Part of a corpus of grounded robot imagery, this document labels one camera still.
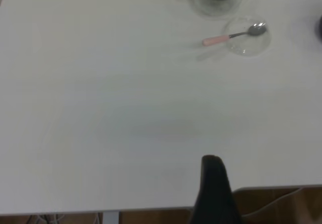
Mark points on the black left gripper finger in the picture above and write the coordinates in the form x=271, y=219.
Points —
x=216, y=196

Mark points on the dark grey ceramic mug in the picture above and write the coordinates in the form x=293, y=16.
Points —
x=319, y=29

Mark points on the clear round glass lid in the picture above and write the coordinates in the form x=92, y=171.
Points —
x=249, y=48

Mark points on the grey metal table leg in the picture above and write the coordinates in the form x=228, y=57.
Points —
x=110, y=219

